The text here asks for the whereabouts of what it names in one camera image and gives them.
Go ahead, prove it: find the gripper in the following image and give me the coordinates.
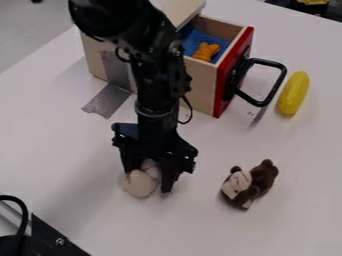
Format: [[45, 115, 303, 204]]
[[109, 122, 200, 195]]

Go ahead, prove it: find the white plush toy puppy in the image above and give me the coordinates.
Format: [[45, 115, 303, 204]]
[[116, 157, 163, 200]]

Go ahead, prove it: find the brown plush toy monkey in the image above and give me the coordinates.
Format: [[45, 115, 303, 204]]
[[219, 158, 281, 211]]

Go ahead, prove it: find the drawer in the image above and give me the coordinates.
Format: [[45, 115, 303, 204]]
[[179, 14, 289, 120]]

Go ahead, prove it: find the orange toy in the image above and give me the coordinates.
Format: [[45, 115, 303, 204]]
[[191, 41, 222, 64]]

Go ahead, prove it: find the yellow toy corn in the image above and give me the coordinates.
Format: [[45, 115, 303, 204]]
[[275, 70, 312, 117]]

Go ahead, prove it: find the grey tape strip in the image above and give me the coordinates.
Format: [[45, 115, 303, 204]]
[[80, 82, 134, 120]]

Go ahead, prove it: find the cabinet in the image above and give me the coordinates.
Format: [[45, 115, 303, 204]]
[[78, 0, 209, 95]]

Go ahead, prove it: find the blue cloth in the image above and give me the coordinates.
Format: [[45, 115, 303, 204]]
[[179, 27, 233, 65]]

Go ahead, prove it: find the black metal bracket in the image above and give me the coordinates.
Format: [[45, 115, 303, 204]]
[[0, 213, 93, 256]]

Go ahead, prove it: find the black cable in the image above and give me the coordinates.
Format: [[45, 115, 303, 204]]
[[0, 194, 31, 238]]

